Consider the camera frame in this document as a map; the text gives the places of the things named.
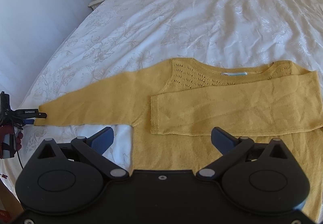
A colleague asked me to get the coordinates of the yellow knit sweater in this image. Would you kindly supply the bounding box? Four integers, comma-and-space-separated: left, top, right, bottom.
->
35, 58, 322, 221

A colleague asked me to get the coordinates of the left hand red glove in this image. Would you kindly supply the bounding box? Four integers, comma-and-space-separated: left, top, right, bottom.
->
1, 125, 23, 159

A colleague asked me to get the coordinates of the white bedside table left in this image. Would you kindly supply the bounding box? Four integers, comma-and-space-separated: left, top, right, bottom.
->
88, 0, 106, 11

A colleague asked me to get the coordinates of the white floral bedspread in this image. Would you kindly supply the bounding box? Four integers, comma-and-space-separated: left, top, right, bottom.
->
22, 0, 322, 169

